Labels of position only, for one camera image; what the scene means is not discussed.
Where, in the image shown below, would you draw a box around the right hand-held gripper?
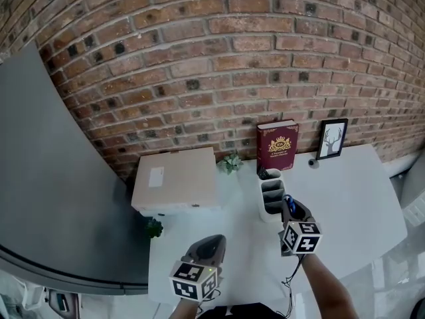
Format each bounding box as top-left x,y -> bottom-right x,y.
278,199 -> 324,257

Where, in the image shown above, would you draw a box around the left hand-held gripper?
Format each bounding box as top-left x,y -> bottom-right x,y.
168,234 -> 228,303

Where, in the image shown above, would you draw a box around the blue-handled scissors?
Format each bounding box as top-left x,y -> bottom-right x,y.
282,194 -> 298,219

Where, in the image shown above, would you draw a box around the white desk organizer container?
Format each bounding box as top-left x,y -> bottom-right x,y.
257,168 -> 287,223

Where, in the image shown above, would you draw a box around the person's right forearm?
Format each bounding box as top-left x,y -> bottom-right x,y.
299,252 -> 360,319

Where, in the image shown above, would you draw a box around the person's left forearm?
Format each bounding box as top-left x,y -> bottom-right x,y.
171,296 -> 203,319

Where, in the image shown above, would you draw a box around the person's black clothing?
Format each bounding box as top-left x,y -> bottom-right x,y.
198,302 -> 287,319

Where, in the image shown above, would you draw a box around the dark green potted plant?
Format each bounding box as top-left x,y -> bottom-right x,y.
143,217 -> 165,240

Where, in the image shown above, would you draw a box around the dark red hardcover book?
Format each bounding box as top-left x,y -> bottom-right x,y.
256,119 -> 299,173

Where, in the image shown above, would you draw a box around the black framed antler picture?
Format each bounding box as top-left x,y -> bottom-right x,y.
315,118 -> 349,161

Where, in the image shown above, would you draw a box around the beige cardboard box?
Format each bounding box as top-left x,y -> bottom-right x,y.
130,146 -> 223,212

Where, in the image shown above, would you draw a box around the pale green succulent plant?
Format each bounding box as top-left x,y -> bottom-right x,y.
216,152 -> 244,176

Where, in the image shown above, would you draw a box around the grey cabinet panel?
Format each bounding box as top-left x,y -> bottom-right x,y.
0,41 -> 151,296

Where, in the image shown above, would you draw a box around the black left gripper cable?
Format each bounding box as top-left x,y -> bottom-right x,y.
196,286 -> 222,316

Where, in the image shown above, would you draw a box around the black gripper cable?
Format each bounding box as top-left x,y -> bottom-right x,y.
196,286 -> 222,316
280,253 -> 309,317

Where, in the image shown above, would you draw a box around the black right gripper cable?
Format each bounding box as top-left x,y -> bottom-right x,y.
280,253 -> 309,317

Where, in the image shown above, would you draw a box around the white wall socket strip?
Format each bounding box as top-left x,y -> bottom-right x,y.
402,197 -> 425,227

